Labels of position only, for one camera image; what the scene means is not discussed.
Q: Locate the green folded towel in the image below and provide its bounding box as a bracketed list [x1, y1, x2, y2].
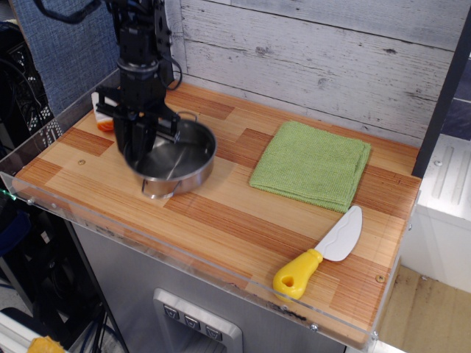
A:
[249, 121, 371, 213]

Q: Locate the black crate at left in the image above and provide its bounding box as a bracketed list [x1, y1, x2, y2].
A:
[1, 21, 54, 157]

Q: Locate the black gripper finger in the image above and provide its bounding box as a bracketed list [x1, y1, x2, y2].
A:
[113, 110, 132, 153]
[131, 119, 158, 160]

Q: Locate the clear acrylic table guard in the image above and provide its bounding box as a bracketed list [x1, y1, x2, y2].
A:
[1, 84, 420, 352]

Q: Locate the stainless steel pot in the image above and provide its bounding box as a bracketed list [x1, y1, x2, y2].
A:
[124, 111, 217, 199]

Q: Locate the dark right vertical post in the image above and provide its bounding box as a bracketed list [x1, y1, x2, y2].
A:
[411, 10, 470, 178]

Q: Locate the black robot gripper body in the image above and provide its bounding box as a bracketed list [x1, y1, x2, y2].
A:
[96, 64, 180, 142]

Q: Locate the salmon sushi toy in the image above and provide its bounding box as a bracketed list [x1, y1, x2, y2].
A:
[91, 92, 114, 132]

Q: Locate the yellow object bottom left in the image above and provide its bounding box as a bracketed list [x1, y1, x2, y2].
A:
[26, 336, 65, 353]

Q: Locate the stainless steel cabinet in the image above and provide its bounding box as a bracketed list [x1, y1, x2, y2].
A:
[74, 225, 346, 352]

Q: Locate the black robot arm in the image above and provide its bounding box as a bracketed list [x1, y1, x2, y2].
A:
[96, 1, 181, 160]

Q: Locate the yellow handled toy knife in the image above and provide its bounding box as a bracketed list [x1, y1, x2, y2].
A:
[272, 206, 363, 302]

